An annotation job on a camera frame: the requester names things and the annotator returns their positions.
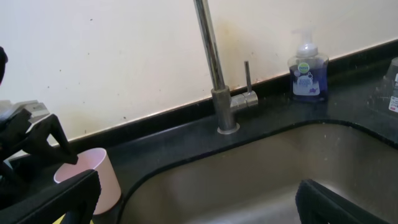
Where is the steel tap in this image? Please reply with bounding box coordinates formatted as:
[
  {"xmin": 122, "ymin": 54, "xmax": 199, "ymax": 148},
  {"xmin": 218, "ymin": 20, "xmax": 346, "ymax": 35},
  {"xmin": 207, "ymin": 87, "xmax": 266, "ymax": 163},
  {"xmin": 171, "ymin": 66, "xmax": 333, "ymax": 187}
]
[{"xmin": 192, "ymin": 0, "xmax": 259, "ymax": 136}]

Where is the blue soap bottle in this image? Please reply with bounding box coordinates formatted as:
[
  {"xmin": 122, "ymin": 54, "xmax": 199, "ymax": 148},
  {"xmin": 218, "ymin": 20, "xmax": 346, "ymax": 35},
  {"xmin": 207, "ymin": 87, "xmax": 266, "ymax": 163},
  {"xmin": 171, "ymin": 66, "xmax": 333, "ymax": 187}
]
[{"xmin": 287, "ymin": 28, "xmax": 330, "ymax": 103}]

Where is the yellow cup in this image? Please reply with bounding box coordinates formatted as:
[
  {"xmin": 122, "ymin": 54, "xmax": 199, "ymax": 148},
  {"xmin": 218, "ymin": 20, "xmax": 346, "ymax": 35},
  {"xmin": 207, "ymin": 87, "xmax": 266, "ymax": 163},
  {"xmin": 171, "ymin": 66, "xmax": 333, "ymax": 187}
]
[{"xmin": 52, "ymin": 213, "xmax": 94, "ymax": 224}]

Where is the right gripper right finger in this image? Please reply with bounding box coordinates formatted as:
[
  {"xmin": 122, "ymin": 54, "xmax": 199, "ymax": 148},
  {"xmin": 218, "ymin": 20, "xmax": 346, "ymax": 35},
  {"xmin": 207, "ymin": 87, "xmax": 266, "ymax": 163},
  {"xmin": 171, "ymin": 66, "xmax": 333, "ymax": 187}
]
[{"xmin": 294, "ymin": 179, "xmax": 391, "ymax": 224}]

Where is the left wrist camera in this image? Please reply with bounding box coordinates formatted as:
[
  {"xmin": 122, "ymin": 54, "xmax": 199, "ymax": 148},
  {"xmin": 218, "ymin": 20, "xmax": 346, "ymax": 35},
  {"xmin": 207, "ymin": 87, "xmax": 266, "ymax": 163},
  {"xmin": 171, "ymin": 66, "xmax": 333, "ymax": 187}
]
[{"xmin": 0, "ymin": 99, "xmax": 50, "ymax": 125}]

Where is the pink cup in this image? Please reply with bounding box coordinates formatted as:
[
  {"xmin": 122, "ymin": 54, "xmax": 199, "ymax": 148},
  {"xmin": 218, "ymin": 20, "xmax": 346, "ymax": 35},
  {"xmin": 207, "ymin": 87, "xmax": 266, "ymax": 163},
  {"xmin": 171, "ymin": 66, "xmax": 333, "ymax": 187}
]
[{"xmin": 53, "ymin": 147, "xmax": 123, "ymax": 216}]

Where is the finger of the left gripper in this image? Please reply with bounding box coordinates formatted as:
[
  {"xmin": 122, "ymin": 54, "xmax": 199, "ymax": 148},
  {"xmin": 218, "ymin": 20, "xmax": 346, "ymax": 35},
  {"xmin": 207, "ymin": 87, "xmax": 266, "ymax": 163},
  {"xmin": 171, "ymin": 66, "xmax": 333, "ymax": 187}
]
[{"xmin": 21, "ymin": 114, "xmax": 79, "ymax": 166}]

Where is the steel sink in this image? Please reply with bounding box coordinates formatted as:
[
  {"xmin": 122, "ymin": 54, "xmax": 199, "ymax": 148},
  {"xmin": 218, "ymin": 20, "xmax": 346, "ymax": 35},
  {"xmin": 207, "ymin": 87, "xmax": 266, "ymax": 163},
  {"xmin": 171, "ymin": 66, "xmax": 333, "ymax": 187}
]
[{"xmin": 119, "ymin": 119, "xmax": 398, "ymax": 224}]

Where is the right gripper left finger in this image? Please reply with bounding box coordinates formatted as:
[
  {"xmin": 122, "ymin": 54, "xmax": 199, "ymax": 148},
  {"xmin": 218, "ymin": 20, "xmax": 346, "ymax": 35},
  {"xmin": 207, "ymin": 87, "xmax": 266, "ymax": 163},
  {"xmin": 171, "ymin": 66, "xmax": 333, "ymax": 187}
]
[{"xmin": 0, "ymin": 169, "xmax": 102, "ymax": 224}]

